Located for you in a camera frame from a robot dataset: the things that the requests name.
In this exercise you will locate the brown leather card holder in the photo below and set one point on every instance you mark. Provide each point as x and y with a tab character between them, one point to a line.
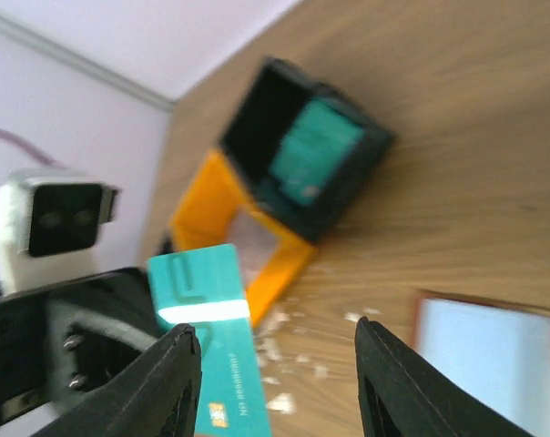
496	351

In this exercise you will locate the white cards in orange bin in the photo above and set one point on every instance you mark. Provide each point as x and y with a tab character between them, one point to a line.
255	244

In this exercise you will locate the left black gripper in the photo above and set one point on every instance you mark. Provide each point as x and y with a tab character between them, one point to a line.
84	346

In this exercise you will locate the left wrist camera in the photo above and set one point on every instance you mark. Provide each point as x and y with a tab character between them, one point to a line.
50	219

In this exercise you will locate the black bin with teal cards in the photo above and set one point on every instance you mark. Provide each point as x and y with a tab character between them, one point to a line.
252	138

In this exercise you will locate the teal card stack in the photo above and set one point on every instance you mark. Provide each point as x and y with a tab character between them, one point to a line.
318	141

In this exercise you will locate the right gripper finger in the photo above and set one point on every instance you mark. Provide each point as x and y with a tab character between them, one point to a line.
402	394

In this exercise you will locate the orange plastic bin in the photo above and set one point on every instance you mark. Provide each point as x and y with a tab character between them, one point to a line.
217	209

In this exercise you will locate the teal credit card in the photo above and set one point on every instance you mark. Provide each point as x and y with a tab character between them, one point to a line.
203	287

